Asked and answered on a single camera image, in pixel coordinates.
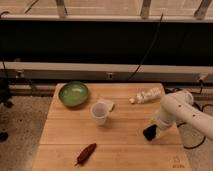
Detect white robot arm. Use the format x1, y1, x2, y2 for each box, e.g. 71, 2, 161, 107
155, 91, 213, 141

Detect white ceramic cup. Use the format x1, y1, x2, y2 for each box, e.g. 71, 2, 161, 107
90, 102, 109, 126

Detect crumpled white plastic bottle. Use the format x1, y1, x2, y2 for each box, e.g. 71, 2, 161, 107
129, 88, 161, 104

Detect green bowl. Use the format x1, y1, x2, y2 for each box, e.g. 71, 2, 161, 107
58, 81, 89, 107

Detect black equipment at left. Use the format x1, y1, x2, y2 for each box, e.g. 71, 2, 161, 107
0, 78, 14, 143

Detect black cables on floor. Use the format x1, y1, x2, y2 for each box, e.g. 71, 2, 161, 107
164, 87, 213, 150

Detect black cable on wall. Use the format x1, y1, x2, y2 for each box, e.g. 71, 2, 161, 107
126, 13, 165, 82

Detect grey metal rail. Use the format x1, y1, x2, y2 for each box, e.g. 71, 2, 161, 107
0, 61, 213, 83

